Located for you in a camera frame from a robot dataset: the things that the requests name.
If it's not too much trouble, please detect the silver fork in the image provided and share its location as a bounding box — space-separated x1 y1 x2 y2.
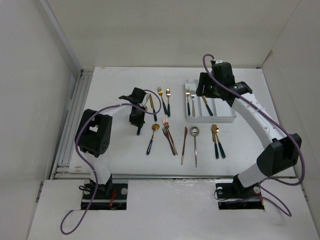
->
190 90 196 118

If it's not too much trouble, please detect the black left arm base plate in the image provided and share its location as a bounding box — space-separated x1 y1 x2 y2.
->
78 179 129 211

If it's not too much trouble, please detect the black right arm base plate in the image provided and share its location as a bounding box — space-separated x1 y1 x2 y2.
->
214 181 265 210

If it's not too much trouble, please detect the rose gold fork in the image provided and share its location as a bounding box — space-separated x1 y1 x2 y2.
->
162 127 176 156
162 118 178 155

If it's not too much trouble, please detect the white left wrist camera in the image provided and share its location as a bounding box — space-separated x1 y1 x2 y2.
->
139 93 150 108

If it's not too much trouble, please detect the silver slotted spoon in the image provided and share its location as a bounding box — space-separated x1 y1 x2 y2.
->
189 126 200 168

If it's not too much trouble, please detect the aluminium rail frame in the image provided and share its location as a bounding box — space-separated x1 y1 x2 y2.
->
47 68 94 180

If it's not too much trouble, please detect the white three-compartment cutlery tray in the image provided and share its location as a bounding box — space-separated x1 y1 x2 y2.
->
185 96 237 124

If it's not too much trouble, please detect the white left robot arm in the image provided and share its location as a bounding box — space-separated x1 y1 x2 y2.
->
74 87 149 199

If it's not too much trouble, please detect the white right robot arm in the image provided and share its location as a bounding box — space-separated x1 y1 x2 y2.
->
196 60 302 197

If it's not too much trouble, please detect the gold spoon green handle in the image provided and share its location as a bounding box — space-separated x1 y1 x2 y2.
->
216 124 226 159
146 123 160 155
136 126 142 136

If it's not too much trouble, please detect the gold fork green handle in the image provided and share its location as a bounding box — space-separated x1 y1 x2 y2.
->
166 88 171 117
157 86 168 115
185 87 191 116

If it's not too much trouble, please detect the rose gold knife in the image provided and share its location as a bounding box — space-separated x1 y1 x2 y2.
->
181 126 188 165

